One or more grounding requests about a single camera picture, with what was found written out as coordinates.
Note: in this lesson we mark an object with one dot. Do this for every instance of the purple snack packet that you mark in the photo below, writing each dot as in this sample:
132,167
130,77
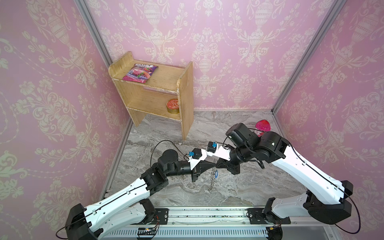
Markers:
140,73

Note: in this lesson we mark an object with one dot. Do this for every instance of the perforated cable tray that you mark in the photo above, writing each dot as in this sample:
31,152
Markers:
190,233

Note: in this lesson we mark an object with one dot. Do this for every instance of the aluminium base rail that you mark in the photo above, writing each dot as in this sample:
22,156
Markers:
198,216

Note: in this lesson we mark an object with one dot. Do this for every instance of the wooden shelf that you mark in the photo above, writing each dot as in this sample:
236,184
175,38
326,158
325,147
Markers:
166,83

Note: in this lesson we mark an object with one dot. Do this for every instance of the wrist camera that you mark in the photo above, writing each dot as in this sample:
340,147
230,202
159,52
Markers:
216,150
195,156

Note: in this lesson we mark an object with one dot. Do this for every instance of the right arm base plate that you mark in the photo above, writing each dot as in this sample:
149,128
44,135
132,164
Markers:
256,216

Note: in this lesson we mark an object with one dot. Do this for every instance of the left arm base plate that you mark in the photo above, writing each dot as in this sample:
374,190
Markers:
161,216

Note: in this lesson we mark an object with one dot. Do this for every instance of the pink lid cup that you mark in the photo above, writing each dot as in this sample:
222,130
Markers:
263,126

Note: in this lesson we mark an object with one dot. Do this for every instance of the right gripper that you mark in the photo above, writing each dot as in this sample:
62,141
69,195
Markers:
232,163

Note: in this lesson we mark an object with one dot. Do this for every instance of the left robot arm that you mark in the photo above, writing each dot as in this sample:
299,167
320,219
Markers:
132,205

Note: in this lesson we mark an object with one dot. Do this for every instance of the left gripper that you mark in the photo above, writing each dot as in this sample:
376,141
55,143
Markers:
197,171

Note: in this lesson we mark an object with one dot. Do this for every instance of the red lid tin can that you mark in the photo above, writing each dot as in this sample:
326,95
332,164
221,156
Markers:
173,106

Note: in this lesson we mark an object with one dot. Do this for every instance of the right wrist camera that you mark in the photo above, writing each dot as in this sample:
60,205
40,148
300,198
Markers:
216,150

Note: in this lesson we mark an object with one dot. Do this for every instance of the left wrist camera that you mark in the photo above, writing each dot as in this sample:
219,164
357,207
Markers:
195,156

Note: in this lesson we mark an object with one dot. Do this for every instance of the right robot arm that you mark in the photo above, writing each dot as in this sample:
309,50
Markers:
326,199

